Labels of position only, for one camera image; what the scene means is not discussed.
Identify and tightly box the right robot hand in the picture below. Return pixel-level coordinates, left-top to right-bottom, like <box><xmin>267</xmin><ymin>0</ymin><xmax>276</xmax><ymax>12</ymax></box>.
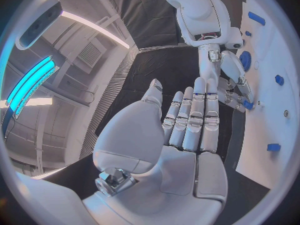
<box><xmin>197</xmin><ymin>43</ymin><xmax>256</xmax><ymax>114</ymax></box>

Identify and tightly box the white oblong camera unit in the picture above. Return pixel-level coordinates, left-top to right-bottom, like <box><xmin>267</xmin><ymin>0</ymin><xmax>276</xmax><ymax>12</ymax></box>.
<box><xmin>14</xmin><ymin>0</ymin><xmax>64</xmax><ymax>51</ymax></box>

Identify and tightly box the blue block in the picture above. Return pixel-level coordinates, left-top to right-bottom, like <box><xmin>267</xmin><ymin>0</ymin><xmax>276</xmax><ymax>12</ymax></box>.
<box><xmin>266</xmin><ymin>143</ymin><xmax>282</xmax><ymax>152</ymax></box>

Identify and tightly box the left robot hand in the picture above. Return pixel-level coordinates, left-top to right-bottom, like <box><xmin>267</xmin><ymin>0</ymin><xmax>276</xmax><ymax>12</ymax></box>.
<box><xmin>81</xmin><ymin>77</ymin><xmax>230</xmax><ymax>225</ymax></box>

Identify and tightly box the glowing light bar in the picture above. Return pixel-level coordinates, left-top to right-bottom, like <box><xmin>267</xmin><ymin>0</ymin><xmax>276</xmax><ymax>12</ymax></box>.
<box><xmin>4</xmin><ymin>54</ymin><xmax>61</xmax><ymax>120</ymax></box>

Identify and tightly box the blue gear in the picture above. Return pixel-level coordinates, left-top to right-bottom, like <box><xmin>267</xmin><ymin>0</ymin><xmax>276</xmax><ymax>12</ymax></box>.
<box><xmin>238</xmin><ymin>50</ymin><xmax>253</xmax><ymax>72</ymax></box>

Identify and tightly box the long blue cylinder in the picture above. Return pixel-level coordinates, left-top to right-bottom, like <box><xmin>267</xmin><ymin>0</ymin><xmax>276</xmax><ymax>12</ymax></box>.
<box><xmin>247</xmin><ymin>11</ymin><xmax>267</xmax><ymax>27</ymax></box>

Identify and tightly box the white task board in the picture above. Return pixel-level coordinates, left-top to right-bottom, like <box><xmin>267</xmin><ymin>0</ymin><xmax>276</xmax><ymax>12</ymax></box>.
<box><xmin>234</xmin><ymin>0</ymin><xmax>300</xmax><ymax>190</ymax></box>

